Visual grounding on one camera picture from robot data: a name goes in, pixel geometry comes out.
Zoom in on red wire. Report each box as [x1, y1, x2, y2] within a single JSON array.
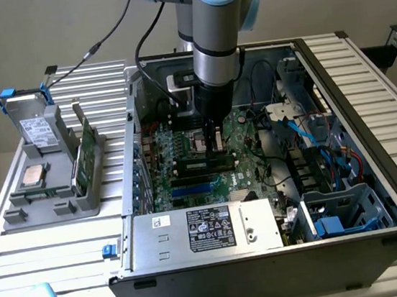
[[342, 142, 367, 182]]

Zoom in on RAM stick in motherboard slot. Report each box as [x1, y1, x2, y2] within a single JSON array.
[[175, 152, 241, 178]]

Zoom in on silver power supply with label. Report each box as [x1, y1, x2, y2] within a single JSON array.
[[122, 196, 285, 271]]

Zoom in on black case fan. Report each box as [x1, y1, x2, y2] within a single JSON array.
[[284, 142, 339, 197]]

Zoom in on blue wire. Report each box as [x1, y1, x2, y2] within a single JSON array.
[[279, 109, 354, 197]]

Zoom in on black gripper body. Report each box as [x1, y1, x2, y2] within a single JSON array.
[[191, 77, 239, 128]]

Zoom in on black expansion slot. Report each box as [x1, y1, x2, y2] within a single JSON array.
[[170, 173, 215, 190]]

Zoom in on black cable with inline connector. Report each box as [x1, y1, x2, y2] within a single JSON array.
[[35, 0, 145, 91]]

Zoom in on green motherboard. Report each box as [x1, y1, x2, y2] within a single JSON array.
[[136, 102, 288, 222]]

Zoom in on silver chipset heatsink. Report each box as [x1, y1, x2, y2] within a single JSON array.
[[229, 188, 251, 205]]

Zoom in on blue case latch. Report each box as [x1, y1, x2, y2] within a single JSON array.
[[100, 240, 122, 261]]

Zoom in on green graphics card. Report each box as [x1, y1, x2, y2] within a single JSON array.
[[61, 96, 104, 200]]

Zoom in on silver CPU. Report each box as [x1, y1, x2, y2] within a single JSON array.
[[18, 162, 51, 188]]

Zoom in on black wrist camera silver mount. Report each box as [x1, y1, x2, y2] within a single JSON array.
[[165, 68, 203, 119]]

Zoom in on grey disk bay blue clips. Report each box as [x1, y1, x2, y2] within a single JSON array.
[[296, 178, 397, 245]]

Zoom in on hard disk with blue bracket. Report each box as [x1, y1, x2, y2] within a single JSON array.
[[0, 80, 63, 153]]

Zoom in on grey parts rack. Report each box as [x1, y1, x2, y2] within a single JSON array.
[[0, 97, 118, 235]]

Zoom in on CPU socket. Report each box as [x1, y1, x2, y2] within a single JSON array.
[[181, 124, 230, 159]]

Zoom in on blue expansion slot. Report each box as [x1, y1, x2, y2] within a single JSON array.
[[170, 183, 215, 198]]

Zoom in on open black PC case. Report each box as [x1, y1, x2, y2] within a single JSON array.
[[80, 24, 397, 297]]

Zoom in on black cable to wrist camera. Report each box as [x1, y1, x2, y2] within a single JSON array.
[[128, 0, 188, 114]]

